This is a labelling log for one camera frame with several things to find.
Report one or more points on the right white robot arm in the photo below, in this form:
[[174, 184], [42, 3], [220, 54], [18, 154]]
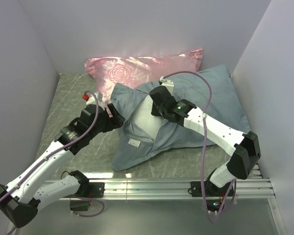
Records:
[[243, 148]]

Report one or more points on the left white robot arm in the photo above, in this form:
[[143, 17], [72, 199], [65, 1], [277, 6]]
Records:
[[24, 197]]

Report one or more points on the aluminium front frame rail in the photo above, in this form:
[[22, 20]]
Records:
[[165, 189]]

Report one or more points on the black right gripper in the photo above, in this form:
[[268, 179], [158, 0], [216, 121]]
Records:
[[154, 111]]

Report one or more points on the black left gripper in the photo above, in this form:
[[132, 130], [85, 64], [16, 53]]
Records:
[[116, 121]]

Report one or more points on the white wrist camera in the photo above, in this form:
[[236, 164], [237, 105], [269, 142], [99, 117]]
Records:
[[169, 84], [93, 99]]

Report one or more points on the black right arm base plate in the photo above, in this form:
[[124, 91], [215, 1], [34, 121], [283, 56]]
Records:
[[201, 189]]

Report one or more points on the black right controller box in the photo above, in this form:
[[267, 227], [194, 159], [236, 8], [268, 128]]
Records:
[[214, 205]]

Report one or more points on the pink rose satin pillow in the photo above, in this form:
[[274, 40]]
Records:
[[135, 71]]

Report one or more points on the black controller box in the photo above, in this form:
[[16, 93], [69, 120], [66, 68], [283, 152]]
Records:
[[214, 205], [79, 205]]

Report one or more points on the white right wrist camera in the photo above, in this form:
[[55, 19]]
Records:
[[169, 84]]

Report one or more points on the white pillow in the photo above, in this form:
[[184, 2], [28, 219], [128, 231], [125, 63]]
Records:
[[143, 118]]

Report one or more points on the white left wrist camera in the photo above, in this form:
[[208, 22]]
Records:
[[93, 99]]

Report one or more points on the black left controller box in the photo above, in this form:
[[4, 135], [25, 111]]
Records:
[[79, 205]]

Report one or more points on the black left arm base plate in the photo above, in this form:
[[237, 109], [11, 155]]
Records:
[[95, 190]]

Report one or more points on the blue-grey pillowcase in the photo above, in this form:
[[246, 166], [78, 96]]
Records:
[[211, 89]]

